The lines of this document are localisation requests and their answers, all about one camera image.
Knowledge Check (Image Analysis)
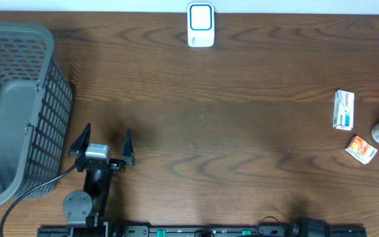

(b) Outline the grey plastic basket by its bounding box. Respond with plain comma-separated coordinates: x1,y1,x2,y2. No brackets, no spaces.
0,22,73,205

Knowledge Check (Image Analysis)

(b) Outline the left black cable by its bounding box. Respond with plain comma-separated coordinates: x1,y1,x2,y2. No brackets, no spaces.
0,164,78,237

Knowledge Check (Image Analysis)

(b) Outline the small orange box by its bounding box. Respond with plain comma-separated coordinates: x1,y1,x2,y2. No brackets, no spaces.
345,136,378,165

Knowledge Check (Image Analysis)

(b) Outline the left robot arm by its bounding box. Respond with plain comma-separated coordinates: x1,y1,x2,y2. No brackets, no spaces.
63,124,135,236

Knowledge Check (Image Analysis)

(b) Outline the right black cable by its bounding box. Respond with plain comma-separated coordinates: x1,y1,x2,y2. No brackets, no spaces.
255,215,281,233

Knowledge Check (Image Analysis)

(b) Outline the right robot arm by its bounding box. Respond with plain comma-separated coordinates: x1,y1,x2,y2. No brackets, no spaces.
289,218,367,237

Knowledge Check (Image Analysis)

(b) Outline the black cable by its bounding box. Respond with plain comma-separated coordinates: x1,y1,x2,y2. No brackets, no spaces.
255,215,281,233
0,164,78,237

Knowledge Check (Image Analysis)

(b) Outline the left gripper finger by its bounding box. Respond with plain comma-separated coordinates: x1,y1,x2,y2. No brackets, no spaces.
122,129,135,165
68,123,91,157

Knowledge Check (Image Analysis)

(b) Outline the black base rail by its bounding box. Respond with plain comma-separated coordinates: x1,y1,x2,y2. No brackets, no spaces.
37,224,368,237

